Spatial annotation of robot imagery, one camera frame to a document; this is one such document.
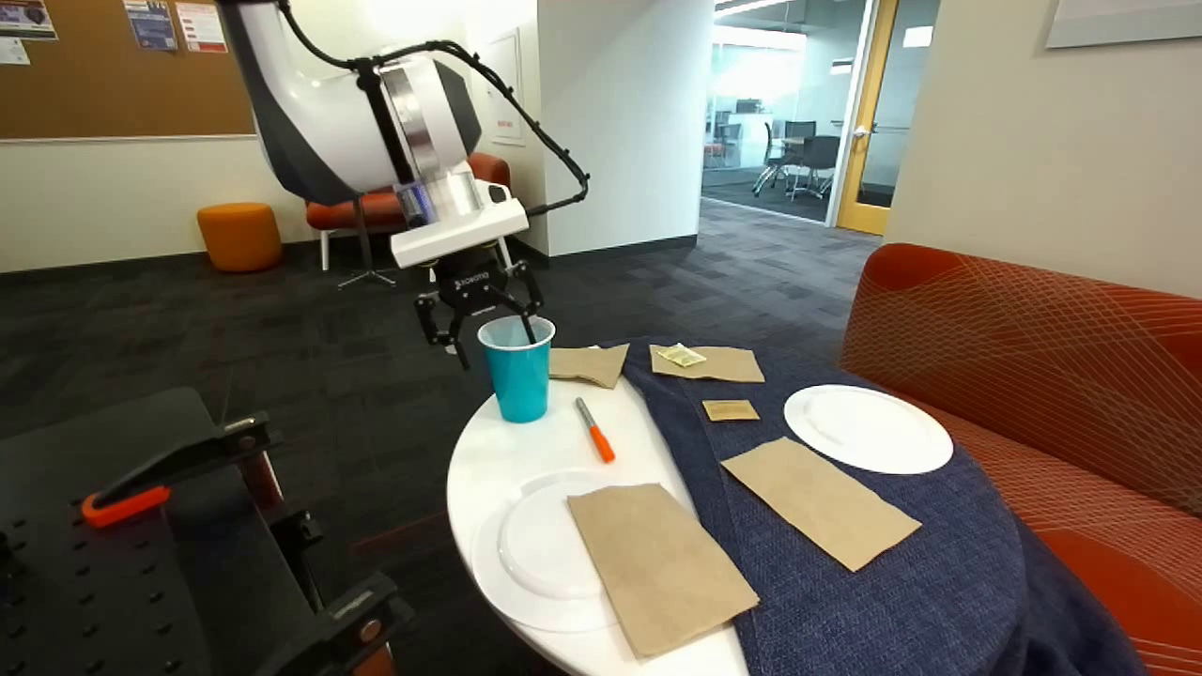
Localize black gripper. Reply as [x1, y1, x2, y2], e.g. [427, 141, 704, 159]
[414, 260, 547, 368]

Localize black robot cart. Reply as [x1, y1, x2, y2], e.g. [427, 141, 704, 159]
[0, 382, 418, 676]

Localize white paper plate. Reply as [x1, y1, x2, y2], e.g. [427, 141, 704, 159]
[780, 381, 958, 476]

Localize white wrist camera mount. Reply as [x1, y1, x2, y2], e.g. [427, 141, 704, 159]
[386, 192, 535, 273]

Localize red lounge sofa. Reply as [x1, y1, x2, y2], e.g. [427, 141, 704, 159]
[302, 148, 517, 291]

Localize small white packet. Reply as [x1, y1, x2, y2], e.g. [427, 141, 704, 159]
[655, 343, 710, 376]

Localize black corrugated cable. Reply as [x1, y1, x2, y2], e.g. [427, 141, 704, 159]
[275, 0, 595, 218]

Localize orange patterned sofa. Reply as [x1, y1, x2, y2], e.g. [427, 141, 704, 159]
[840, 242, 1202, 676]

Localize dark photo poster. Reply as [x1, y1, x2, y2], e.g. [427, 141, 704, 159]
[0, 0, 60, 42]

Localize blue poster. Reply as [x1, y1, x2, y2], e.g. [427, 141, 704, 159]
[119, 0, 180, 58]

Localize orange round ottoman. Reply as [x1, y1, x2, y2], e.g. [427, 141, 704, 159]
[194, 203, 287, 277]

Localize small tan paper card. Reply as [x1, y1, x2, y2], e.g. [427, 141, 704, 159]
[699, 394, 761, 430]

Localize white and red poster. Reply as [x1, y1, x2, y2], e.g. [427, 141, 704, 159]
[173, 0, 230, 59]

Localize small round white table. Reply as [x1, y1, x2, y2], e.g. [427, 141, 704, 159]
[334, 198, 401, 293]

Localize blue denim cloth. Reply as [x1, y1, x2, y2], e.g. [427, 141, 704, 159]
[621, 333, 1148, 676]

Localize framed whiteboard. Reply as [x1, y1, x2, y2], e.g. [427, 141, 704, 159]
[1038, 0, 1202, 58]

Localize white wall sign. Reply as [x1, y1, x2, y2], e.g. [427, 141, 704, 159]
[481, 32, 525, 151]

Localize black office chair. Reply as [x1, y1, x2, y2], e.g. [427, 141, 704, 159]
[754, 117, 840, 212]

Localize large brown paper napkin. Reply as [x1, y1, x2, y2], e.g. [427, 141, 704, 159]
[562, 480, 761, 661]

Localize white plate left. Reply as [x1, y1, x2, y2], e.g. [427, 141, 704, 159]
[491, 480, 609, 601]

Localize orange clamp handle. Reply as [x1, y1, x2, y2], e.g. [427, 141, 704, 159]
[78, 480, 177, 534]

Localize teal plastic cup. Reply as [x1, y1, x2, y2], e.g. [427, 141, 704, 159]
[473, 311, 558, 430]

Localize cork notice board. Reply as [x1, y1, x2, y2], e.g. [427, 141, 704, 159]
[0, 0, 258, 144]

